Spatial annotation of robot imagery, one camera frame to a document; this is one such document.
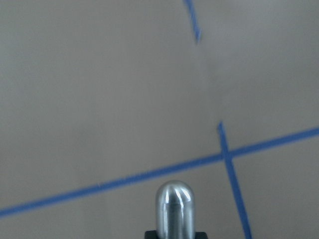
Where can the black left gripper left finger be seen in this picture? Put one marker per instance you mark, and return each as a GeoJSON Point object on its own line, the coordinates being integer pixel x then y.
{"type": "Point", "coordinates": [151, 235]}

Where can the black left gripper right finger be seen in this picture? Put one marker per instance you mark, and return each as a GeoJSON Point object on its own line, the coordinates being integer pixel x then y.
{"type": "Point", "coordinates": [200, 235]}

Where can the steel muddler stick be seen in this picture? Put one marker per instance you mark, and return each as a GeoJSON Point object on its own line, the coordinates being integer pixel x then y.
{"type": "Point", "coordinates": [175, 211]}

